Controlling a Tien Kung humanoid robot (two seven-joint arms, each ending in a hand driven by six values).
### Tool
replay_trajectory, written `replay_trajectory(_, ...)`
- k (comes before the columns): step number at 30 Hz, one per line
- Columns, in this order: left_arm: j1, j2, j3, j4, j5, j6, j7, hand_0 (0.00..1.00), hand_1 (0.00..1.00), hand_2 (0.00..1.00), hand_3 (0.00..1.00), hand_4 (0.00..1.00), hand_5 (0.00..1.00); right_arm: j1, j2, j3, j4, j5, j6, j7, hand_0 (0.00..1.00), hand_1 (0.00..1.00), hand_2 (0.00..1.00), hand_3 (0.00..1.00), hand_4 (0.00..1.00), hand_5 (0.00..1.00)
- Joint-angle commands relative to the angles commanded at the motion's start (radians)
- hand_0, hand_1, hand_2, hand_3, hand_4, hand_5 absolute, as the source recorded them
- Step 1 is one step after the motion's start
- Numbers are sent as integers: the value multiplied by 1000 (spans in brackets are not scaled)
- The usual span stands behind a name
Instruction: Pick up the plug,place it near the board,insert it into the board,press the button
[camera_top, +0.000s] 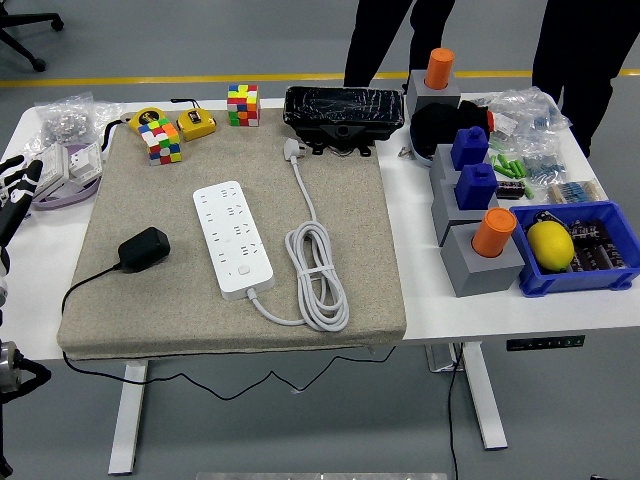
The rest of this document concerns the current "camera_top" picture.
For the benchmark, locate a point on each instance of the purple tray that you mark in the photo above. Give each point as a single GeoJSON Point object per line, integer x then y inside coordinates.
{"type": "Point", "coordinates": [65, 200]}

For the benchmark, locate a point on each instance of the white switch box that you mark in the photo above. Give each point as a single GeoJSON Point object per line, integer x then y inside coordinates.
{"type": "Point", "coordinates": [85, 160]}
{"type": "Point", "coordinates": [52, 167]}

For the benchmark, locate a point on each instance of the round yellow tape measure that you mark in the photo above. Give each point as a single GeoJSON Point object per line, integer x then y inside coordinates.
{"type": "Point", "coordinates": [145, 118]}

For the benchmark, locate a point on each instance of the blue block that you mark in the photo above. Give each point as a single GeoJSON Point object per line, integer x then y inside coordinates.
{"type": "Point", "coordinates": [470, 150]}
{"type": "Point", "coordinates": [475, 187]}

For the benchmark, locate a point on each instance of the clear bag of blue resistors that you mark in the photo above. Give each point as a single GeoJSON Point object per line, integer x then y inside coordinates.
{"type": "Point", "coordinates": [545, 162]}
{"type": "Point", "coordinates": [535, 112]}

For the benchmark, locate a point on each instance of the multicolour puzzle cube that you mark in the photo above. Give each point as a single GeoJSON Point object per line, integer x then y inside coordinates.
{"type": "Point", "coordinates": [160, 145]}
{"type": "Point", "coordinates": [243, 105]}

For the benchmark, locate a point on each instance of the grey-brown mat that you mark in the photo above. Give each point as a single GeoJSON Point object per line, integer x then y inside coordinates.
{"type": "Point", "coordinates": [200, 320]}

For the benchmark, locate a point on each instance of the orange cylinder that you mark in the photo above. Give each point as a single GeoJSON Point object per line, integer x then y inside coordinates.
{"type": "Point", "coordinates": [439, 67]}
{"type": "Point", "coordinates": [492, 232]}

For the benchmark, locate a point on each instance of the white label card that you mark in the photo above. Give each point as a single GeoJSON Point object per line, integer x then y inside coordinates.
{"type": "Point", "coordinates": [505, 124]}

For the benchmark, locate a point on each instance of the small metal clip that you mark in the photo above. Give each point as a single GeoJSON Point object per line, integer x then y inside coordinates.
{"type": "Point", "coordinates": [404, 153]}

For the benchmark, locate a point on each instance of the black cloth bundle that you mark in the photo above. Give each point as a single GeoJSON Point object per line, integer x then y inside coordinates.
{"type": "Point", "coordinates": [435, 120]}

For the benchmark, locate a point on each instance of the grey box under table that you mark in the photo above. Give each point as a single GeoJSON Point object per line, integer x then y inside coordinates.
{"type": "Point", "coordinates": [440, 360]}

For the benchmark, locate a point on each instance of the black plug adapter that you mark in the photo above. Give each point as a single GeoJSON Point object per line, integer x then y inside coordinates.
{"type": "Point", "coordinates": [144, 249]}

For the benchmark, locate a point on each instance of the clear bag of metal nuts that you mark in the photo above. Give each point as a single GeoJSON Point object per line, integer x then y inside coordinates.
{"type": "Point", "coordinates": [65, 120]}

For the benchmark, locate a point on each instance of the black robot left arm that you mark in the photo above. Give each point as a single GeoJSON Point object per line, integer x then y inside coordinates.
{"type": "Point", "coordinates": [12, 370]}

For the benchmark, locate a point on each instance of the square yellow tape measure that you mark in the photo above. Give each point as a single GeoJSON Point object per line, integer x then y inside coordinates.
{"type": "Point", "coordinates": [195, 125]}

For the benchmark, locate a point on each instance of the black office chair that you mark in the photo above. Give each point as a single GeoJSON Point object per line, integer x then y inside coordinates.
{"type": "Point", "coordinates": [20, 30]}

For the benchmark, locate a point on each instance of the white table leg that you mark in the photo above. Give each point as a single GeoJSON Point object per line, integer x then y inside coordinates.
{"type": "Point", "coordinates": [127, 425]}
{"type": "Point", "coordinates": [485, 400]}

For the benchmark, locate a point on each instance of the yellow lemon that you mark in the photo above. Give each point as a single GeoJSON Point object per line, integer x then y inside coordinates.
{"type": "Point", "coordinates": [550, 247]}

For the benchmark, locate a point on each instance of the blue plastic bin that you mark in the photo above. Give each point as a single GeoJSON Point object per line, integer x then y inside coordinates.
{"type": "Point", "coordinates": [575, 282]}

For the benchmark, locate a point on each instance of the person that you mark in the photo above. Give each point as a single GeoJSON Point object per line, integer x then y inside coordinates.
{"type": "Point", "coordinates": [580, 60]}
{"type": "Point", "coordinates": [380, 40]}

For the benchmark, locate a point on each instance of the grey block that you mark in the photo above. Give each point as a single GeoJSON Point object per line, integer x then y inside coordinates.
{"type": "Point", "coordinates": [447, 97]}
{"type": "Point", "coordinates": [445, 210]}
{"type": "Point", "coordinates": [480, 280]}
{"type": "Point", "coordinates": [440, 162]}

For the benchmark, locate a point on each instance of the black wrapped device box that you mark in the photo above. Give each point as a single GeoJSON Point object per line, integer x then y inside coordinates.
{"type": "Point", "coordinates": [340, 107]}

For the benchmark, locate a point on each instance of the green battery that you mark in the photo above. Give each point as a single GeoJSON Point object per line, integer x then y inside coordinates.
{"type": "Point", "coordinates": [528, 191]}
{"type": "Point", "coordinates": [522, 167]}
{"type": "Point", "coordinates": [494, 162]}
{"type": "Point", "coordinates": [503, 161]}
{"type": "Point", "coordinates": [514, 168]}

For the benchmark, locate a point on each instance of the white power strip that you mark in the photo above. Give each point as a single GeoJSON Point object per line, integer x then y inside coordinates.
{"type": "Point", "coordinates": [232, 240]}

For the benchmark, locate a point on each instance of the black table control panel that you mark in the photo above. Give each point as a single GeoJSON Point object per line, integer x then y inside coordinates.
{"type": "Point", "coordinates": [545, 343]}

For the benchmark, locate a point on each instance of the clear bag of taped resistors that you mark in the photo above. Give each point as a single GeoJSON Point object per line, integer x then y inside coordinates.
{"type": "Point", "coordinates": [575, 191]}

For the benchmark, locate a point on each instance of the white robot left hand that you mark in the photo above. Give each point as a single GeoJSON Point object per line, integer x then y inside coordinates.
{"type": "Point", "coordinates": [12, 200]}

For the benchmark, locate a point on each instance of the black metal clip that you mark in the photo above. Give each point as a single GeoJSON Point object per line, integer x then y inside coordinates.
{"type": "Point", "coordinates": [547, 219]}

